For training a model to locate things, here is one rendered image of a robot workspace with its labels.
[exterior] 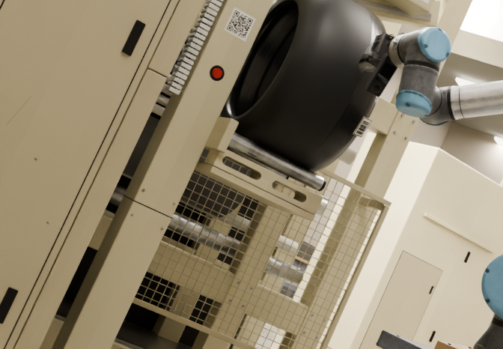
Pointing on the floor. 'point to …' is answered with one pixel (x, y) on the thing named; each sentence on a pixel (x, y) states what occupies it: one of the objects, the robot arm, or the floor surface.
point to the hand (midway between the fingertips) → (361, 67)
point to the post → (164, 172)
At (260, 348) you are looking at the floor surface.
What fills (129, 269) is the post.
